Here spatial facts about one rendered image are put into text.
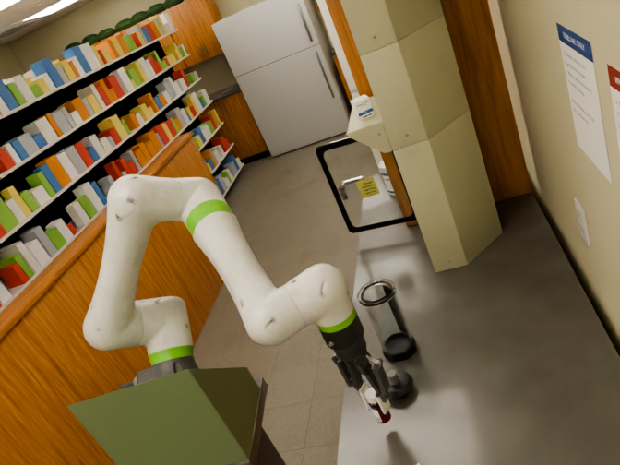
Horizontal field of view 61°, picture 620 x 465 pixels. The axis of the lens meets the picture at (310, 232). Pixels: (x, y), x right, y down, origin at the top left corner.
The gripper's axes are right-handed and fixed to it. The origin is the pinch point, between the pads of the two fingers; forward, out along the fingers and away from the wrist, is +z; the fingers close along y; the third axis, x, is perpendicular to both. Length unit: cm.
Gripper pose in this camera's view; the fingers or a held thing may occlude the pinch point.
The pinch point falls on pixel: (375, 399)
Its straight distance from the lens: 135.2
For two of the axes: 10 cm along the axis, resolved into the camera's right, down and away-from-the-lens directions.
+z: 3.8, 8.2, 4.3
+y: -7.6, 0.1, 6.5
